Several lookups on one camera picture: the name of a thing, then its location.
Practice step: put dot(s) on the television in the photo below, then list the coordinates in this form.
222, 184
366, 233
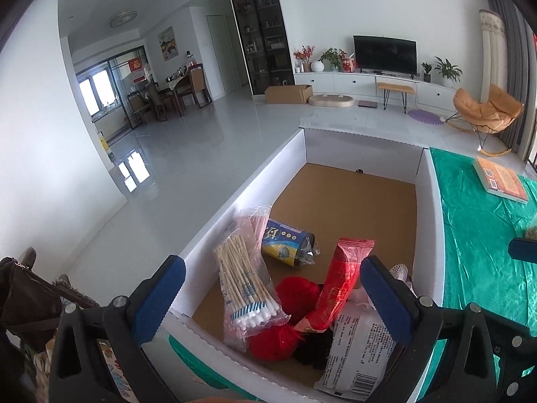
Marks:
386, 54

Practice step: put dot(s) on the wooden bench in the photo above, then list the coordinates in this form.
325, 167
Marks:
394, 87

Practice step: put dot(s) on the blue and yellow plastic bag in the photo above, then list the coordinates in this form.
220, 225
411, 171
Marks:
285, 243

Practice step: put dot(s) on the grey curtain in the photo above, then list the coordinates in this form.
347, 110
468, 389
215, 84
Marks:
518, 50

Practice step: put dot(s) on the small potted plant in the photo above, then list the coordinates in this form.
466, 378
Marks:
427, 73

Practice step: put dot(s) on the purple floor mat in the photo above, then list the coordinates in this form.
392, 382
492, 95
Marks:
426, 116

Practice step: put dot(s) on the dining table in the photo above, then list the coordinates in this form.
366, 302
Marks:
168, 88

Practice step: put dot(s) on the brown bag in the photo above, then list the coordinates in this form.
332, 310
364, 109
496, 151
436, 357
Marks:
25, 298

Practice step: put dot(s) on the round ceiling lamp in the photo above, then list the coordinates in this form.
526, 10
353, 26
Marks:
123, 19

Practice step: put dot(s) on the red gift box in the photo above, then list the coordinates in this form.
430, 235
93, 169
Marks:
349, 64

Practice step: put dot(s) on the orange book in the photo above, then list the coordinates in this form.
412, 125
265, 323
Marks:
503, 180

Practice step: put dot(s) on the wooden dining chair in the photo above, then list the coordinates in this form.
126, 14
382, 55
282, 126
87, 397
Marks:
140, 107
198, 82

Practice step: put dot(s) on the wall painting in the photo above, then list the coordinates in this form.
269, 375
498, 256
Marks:
166, 43

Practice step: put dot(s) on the black glass cabinet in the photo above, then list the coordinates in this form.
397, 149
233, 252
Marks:
260, 29

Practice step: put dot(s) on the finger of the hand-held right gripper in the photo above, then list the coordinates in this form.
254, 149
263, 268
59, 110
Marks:
524, 249

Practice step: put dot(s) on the cotton swab bag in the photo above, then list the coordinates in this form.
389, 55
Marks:
247, 285

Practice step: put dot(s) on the colourful printed bag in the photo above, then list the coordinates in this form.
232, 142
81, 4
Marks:
115, 373

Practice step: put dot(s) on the black mesh cloth bundle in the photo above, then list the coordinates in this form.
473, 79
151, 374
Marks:
312, 348

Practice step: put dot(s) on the leafy potted plant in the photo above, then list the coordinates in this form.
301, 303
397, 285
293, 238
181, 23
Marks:
448, 69

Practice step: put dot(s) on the white cardboard box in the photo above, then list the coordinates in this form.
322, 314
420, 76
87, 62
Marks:
277, 172

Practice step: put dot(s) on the brown cardboard box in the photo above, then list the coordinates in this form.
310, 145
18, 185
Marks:
287, 94

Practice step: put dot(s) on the red yarn ball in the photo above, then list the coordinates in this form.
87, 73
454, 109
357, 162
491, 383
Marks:
272, 340

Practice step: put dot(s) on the grey floor scale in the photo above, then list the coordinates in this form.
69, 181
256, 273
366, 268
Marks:
367, 103

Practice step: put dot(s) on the white round vase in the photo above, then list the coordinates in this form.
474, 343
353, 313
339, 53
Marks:
317, 66

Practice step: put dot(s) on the white television cabinet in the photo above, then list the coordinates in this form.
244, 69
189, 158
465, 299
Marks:
335, 84

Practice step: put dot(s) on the red flower plant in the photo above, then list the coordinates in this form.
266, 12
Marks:
303, 56

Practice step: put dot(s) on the orange rocking chair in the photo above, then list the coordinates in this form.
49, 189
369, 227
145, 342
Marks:
495, 109

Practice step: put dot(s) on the white foam net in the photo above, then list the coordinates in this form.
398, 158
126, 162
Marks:
400, 272

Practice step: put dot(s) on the beige pet bed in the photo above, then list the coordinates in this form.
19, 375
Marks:
331, 101

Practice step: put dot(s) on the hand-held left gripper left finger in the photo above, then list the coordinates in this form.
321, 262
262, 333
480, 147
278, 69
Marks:
161, 298

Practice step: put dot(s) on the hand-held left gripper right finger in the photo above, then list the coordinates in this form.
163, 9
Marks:
386, 298

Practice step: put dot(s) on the red packet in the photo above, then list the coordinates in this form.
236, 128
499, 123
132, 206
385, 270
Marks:
340, 285

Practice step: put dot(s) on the red wall decoration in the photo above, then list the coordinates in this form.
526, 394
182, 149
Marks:
135, 64

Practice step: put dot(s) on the white printed packet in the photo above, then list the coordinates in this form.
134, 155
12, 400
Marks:
356, 357

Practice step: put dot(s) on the green potted plant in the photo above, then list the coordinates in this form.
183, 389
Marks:
332, 56

